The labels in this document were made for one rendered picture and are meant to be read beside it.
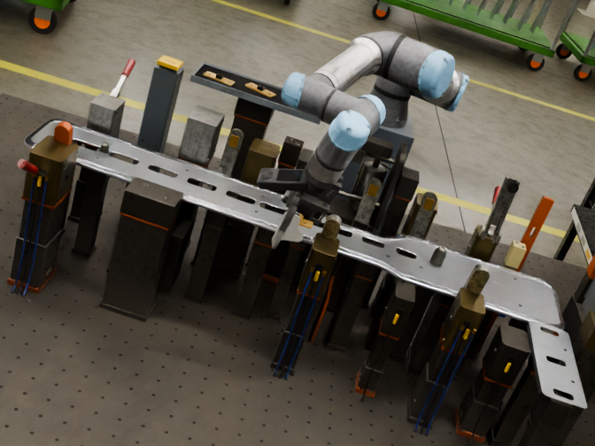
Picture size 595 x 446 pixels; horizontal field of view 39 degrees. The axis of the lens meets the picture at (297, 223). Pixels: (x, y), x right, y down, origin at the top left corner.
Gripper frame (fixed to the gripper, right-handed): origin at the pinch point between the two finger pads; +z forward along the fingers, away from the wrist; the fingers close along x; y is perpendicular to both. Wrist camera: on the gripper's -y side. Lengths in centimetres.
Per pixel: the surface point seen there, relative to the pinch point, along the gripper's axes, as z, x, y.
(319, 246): -2.2, -3.1, 10.5
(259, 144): 9.4, 34.1, -6.9
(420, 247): 4.3, 17.5, 39.3
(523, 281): -1, 16, 67
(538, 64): 256, 619, 292
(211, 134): 10.0, 30.3, -19.7
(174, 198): 6.7, 1.3, -22.8
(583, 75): 255, 639, 347
